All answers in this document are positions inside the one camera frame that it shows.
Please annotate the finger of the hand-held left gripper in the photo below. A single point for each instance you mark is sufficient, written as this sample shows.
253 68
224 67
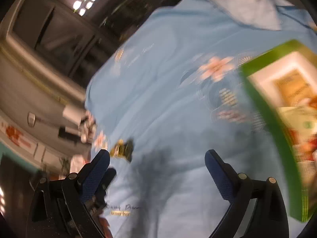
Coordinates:
109 178

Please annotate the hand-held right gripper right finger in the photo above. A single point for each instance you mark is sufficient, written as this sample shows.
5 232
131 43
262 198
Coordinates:
220 176

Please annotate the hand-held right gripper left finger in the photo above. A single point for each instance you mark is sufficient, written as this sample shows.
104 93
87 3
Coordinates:
95 176

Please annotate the brown chocolate snack packet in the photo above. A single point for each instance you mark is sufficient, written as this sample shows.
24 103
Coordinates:
123 150

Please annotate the green cardboard box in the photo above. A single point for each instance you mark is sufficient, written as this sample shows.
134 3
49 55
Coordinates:
270 119

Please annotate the pale yellow snack packet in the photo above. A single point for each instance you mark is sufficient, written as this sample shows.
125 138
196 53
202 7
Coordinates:
294 116

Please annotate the mustard yellow snack packet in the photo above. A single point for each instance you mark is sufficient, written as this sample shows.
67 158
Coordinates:
294 86

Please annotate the white and red plastic bag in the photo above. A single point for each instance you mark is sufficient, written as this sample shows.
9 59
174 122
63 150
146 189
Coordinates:
79 163

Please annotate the pile of crumpled clothes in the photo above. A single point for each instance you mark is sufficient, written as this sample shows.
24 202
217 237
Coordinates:
86 126

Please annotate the white stool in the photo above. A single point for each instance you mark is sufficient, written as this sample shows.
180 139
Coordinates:
73 112

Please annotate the blue floral bedsheet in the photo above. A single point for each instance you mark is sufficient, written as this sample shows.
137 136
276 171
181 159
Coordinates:
161 91

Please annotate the dark window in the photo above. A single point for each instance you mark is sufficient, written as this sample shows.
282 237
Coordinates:
62 37

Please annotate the light blue pillow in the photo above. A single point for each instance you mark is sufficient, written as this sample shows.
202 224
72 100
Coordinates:
247 10

